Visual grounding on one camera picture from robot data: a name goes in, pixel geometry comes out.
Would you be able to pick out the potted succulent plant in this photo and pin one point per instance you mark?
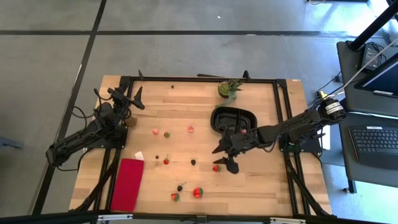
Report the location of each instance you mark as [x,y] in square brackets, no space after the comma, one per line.
[224,89]

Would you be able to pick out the black power adapter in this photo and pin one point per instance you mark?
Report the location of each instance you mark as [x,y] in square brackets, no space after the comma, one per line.
[370,56]

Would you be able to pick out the red and green strawberry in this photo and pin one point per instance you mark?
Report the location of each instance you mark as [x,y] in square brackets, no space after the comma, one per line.
[167,134]

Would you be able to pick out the black computer keyboard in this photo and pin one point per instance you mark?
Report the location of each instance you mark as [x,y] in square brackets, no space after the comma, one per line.
[373,146]

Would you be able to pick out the dark grey operator desk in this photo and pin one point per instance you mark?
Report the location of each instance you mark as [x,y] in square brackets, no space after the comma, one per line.
[349,81]

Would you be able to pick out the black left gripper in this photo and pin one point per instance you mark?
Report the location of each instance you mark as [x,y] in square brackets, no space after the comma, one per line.
[119,107]

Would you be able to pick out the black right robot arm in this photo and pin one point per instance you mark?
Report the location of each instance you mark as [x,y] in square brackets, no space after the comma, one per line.
[295,124]

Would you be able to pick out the red cloth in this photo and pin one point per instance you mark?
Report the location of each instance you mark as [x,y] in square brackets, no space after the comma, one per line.
[127,186]

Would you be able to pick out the dark cherry with stem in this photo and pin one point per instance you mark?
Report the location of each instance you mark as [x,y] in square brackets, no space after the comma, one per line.
[179,188]

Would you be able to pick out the white paper sheet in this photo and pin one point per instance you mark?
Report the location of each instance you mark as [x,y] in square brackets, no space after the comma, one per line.
[326,140]

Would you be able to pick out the yellow plug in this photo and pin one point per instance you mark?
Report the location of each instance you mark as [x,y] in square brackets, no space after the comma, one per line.
[322,94]

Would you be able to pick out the small white card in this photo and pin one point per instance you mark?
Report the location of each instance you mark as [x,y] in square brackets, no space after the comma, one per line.
[139,155]

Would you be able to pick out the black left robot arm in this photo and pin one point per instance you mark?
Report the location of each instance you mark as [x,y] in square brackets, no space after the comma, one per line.
[77,140]

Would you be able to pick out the black pointed frame bracket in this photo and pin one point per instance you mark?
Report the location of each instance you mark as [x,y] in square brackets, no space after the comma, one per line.
[246,76]
[140,76]

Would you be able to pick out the black plastic food container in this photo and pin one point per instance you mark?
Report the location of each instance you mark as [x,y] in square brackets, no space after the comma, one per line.
[230,116]

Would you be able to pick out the black pole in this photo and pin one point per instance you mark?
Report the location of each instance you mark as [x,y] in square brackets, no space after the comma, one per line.
[373,26]

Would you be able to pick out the black aluminium table frame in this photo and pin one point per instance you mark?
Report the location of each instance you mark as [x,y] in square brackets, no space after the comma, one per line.
[186,79]

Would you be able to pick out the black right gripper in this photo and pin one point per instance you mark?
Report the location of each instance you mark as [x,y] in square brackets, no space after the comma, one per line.
[244,141]

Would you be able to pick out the computer monitor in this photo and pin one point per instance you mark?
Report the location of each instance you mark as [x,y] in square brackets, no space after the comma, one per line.
[382,77]

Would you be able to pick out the grey floor object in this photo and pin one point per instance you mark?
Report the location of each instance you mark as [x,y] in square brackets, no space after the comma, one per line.
[9,143]

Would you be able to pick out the blackberry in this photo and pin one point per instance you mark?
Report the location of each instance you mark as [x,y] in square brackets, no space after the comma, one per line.
[193,162]

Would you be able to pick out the black rail with silver brackets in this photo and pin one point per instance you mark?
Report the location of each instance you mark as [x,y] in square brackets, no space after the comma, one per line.
[62,217]

